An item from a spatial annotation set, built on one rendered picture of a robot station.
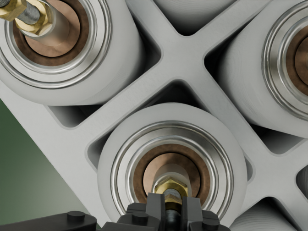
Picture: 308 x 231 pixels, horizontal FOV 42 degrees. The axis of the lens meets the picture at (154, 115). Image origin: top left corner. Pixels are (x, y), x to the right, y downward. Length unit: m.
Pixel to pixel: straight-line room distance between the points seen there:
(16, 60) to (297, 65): 0.17
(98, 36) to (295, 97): 0.12
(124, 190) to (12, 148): 0.31
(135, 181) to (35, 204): 0.30
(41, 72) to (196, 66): 0.12
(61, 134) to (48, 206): 0.22
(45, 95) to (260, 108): 0.13
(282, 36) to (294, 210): 0.15
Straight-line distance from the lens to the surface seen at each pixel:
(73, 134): 0.33
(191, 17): 0.35
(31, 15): 0.22
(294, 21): 0.26
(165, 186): 0.21
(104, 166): 0.26
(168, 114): 0.25
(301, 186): 0.39
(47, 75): 0.26
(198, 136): 0.25
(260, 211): 0.37
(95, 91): 0.26
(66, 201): 0.53
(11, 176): 0.54
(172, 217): 0.16
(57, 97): 0.26
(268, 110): 0.26
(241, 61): 0.26
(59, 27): 0.24
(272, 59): 0.25
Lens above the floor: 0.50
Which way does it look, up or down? 87 degrees down
